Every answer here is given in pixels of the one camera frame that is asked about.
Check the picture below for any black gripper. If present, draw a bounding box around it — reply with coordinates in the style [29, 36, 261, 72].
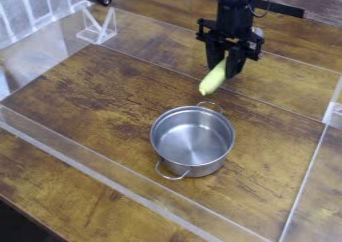
[196, 0, 264, 79]

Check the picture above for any black bar on table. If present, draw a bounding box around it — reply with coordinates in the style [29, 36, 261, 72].
[255, 0, 304, 18]

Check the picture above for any stainless steel pot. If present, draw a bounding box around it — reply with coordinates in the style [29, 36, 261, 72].
[149, 101, 235, 181]

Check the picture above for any clear acrylic triangle stand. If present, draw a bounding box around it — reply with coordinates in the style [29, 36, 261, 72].
[76, 7, 117, 45]

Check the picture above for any clear acrylic barrier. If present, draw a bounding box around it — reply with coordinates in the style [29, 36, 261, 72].
[0, 104, 269, 242]

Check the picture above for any black cable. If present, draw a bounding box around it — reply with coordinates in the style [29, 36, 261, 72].
[245, 0, 272, 19]

